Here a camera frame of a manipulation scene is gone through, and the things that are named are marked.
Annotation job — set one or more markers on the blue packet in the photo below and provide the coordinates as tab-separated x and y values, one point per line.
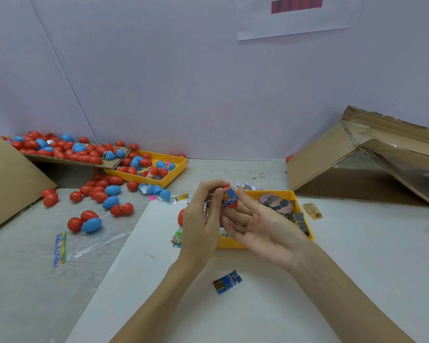
227	281

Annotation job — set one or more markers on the clear bag with coloured label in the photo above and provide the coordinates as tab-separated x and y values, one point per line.
93	245

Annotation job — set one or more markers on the person's left forearm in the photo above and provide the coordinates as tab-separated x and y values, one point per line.
157	307

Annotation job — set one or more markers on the person's right hand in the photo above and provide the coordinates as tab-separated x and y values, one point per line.
272	228

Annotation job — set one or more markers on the pile of plastic eggs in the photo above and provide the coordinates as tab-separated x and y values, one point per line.
93	153

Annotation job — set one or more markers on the person's left hand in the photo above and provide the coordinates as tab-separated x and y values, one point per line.
200	232

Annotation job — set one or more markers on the brown cardboard sheet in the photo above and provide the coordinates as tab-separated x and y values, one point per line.
57	159

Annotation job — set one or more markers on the torn flattened cardboard box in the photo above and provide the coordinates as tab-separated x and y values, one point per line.
318	157

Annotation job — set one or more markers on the single red plastic egg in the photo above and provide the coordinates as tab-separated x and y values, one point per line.
230	197

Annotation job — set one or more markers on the tall brown cardboard box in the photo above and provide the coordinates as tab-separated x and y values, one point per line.
7	182

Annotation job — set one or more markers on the white paper sign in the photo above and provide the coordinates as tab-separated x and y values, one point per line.
300	17

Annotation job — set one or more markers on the yellow plastic tray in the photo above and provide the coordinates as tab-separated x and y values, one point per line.
272	196

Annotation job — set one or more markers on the yellow label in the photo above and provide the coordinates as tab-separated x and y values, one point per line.
312	210

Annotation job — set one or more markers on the yellow tray under eggs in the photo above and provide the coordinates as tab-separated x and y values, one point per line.
173	168

